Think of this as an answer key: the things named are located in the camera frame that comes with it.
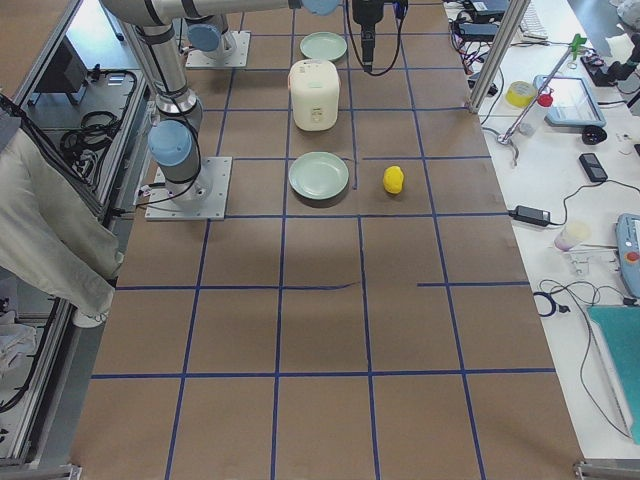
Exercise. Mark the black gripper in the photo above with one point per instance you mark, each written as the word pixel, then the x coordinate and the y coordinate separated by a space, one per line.
pixel 364 15

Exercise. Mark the white rice cooker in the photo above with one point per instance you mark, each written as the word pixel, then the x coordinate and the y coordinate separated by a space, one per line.
pixel 314 87

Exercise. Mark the far green plate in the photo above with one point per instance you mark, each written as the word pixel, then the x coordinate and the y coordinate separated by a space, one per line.
pixel 323 46

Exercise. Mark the green plate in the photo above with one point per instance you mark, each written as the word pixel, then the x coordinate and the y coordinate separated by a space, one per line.
pixel 318 175
pixel 323 46

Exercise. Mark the yellow toy duck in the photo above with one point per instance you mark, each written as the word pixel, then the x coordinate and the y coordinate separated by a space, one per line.
pixel 393 180

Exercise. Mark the near green plate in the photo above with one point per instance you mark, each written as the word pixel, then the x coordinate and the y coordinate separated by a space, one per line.
pixel 318 175

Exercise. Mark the yellow tape roll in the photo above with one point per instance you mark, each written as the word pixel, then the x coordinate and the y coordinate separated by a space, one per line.
pixel 520 94

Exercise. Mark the metal rod stand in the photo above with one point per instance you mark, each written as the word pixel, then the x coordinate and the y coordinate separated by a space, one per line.
pixel 576 46

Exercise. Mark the red lid container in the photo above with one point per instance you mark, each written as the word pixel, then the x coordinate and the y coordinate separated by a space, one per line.
pixel 545 99

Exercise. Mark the teach pendant tablet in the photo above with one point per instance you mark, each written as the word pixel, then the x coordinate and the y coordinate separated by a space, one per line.
pixel 573 104

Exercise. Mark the black round cap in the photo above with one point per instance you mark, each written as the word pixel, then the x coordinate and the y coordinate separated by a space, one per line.
pixel 593 135

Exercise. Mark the black power adapter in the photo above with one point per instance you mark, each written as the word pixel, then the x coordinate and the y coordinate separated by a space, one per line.
pixel 530 215

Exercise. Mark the plastic cup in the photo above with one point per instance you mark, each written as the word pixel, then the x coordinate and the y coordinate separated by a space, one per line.
pixel 572 234

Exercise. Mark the white cloth cover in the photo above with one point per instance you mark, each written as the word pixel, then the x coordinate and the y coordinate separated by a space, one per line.
pixel 49 237

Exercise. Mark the teal cutting mat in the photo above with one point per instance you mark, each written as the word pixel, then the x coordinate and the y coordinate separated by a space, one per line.
pixel 620 328

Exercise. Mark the aluminium frame post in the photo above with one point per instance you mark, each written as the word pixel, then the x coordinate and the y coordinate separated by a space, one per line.
pixel 508 27

